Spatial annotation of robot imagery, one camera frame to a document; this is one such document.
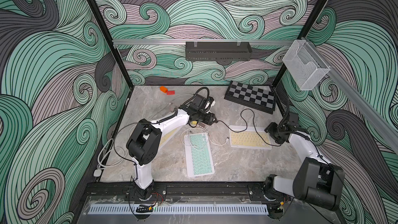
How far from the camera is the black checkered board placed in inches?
41.9

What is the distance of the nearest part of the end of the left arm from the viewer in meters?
0.67

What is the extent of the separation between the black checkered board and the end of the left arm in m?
0.33
